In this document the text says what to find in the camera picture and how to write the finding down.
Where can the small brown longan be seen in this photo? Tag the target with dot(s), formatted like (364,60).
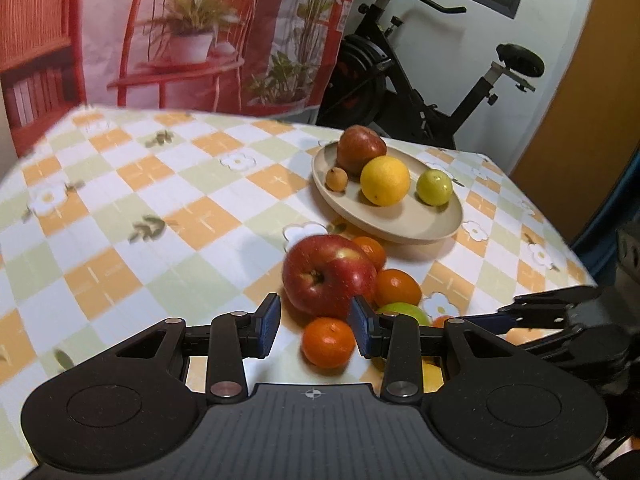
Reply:
(336,180)

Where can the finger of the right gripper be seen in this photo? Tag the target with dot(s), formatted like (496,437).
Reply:
(527,316)
(563,297)

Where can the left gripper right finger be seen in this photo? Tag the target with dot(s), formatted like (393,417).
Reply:
(397,340)

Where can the bright red apple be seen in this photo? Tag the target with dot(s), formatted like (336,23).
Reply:
(322,273)

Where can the wooden door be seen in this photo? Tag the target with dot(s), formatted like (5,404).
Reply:
(591,129)

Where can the yellow lemon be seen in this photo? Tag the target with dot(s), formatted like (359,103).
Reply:
(432,376)
(385,181)

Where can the dark red apple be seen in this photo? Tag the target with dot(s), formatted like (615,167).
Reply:
(356,147)

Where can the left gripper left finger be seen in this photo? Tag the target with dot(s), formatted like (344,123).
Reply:
(234,337)

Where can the orange tangerine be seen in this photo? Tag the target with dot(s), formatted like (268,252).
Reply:
(328,343)
(373,250)
(392,285)
(440,321)

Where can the checkered floral tablecloth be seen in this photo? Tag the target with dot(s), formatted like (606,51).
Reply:
(120,218)

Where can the small green apple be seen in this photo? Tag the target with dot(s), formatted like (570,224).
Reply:
(434,187)

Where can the pink printed backdrop cloth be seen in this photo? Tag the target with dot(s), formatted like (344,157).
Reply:
(249,57)

